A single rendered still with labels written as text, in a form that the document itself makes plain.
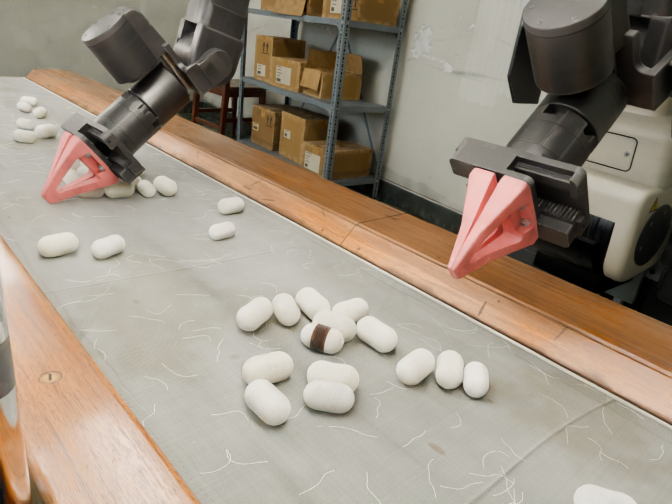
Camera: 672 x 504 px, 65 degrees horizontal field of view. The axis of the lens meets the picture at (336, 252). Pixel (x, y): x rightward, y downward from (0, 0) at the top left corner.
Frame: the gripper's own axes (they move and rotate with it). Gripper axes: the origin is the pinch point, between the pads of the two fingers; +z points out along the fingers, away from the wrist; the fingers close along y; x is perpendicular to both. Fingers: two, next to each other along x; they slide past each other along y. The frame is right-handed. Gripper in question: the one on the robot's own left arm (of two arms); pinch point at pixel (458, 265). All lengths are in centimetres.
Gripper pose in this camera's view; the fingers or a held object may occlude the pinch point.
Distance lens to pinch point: 40.6
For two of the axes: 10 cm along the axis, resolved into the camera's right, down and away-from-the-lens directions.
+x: 3.9, 5.7, 7.2
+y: 6.7, 3.6, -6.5
